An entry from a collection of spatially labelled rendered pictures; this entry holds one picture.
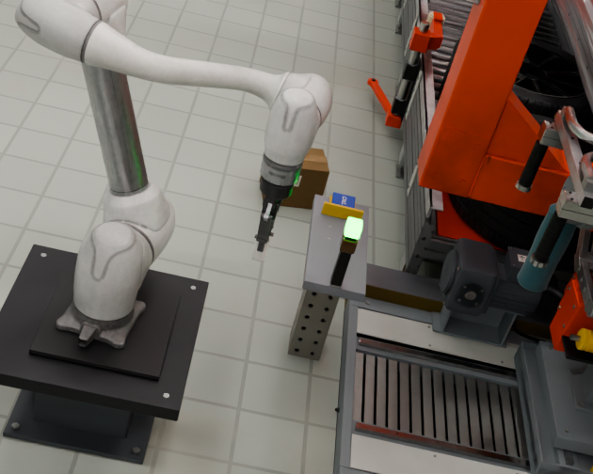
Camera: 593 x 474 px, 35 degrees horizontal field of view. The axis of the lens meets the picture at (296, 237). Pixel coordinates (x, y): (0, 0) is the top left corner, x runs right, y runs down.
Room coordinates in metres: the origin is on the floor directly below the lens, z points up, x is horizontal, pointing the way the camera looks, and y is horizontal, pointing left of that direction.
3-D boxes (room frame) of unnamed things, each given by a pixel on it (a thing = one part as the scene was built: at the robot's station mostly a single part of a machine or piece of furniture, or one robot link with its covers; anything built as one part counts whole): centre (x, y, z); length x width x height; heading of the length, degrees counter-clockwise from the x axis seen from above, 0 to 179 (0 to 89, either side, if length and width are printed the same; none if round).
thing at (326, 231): (2.22, -0.12, 0.44); 0.43 x 0.17 x 0.03; 4
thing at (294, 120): (1.81, 0.07, 1.01); 0.13 x 0.11 x 0.16; 174
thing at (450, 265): (2.42, -0.69, 0.26); 0.42 x 0.18 x 0.35; 94
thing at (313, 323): (2.25, -0.12, 0.21); 0.10 x 0.10 x 0.42; 4
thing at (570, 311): (2.12, -0.84, 0.48); 0.16 x 0.12 x 0.17; 94
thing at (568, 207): (1.94, -0.61, 0.93); 0.09 x 0.05 x 0.05; 94
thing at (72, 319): (1.77, 0.43, 0.34); 0.22 x 0.18 x 0.06; 177
